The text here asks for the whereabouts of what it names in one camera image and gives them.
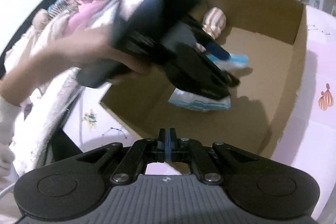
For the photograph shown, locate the blue striped cloth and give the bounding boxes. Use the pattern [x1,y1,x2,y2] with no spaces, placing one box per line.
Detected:
[168,54,249,112]

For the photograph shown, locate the orange striped white cloth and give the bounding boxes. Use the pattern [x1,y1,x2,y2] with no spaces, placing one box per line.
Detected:
[194,7,227,52]

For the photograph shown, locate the person's left hand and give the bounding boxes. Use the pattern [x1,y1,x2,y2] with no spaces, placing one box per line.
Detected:
[34,27,152,85]

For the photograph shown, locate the brown cardboard box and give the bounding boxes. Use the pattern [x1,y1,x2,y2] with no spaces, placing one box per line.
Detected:
[101,0,307,158]

